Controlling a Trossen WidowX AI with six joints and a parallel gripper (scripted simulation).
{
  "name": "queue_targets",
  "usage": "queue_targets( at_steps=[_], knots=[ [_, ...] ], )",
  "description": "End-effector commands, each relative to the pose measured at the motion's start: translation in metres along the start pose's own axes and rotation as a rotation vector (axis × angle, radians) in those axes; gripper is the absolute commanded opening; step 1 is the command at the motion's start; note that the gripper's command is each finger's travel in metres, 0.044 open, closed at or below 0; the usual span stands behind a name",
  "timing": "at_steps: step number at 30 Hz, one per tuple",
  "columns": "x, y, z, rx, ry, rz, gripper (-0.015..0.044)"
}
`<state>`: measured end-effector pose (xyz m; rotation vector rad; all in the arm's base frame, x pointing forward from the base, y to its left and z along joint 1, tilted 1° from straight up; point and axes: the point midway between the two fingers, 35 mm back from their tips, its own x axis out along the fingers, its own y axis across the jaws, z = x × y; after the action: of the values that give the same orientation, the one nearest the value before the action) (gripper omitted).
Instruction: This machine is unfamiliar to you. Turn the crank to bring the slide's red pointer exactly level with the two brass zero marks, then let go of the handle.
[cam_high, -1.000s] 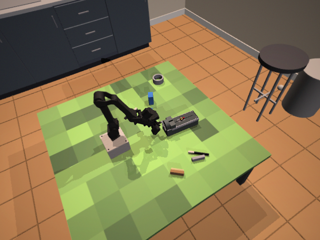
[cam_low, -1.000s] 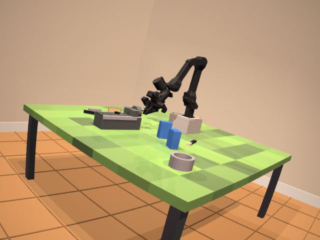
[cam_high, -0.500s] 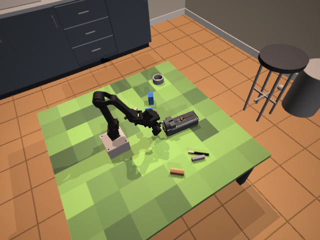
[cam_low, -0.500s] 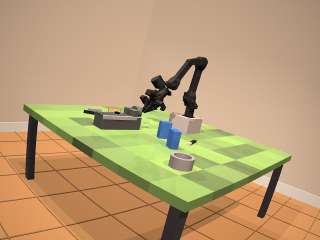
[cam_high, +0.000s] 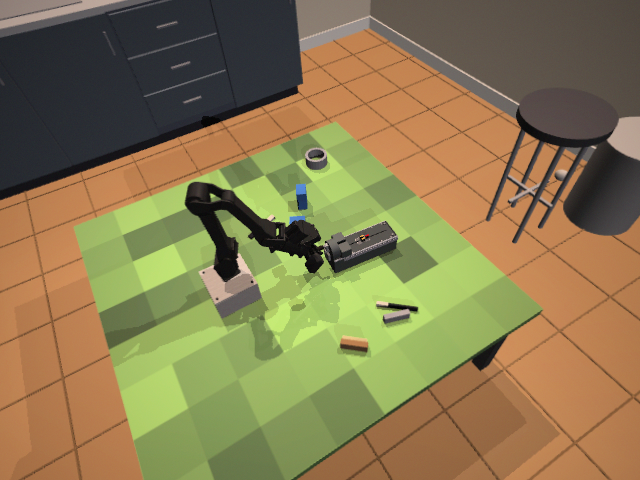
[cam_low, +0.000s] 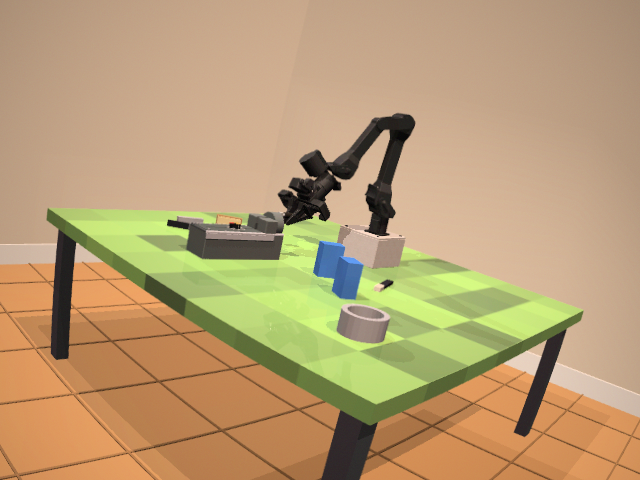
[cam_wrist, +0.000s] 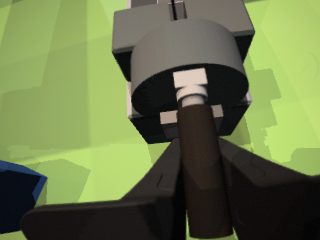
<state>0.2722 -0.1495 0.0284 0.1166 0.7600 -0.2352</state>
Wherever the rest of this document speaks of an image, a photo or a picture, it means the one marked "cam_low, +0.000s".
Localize blue rectangular block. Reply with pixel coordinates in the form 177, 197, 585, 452
332, 256, 364, 300
313, 241, 345, 279

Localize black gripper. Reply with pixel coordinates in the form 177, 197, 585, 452
278, 181, 330, 226

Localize grey hollow cylinder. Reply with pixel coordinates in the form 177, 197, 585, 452
337, 303, 390, 343

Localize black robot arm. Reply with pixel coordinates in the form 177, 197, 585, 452
288, 113, 415, 236

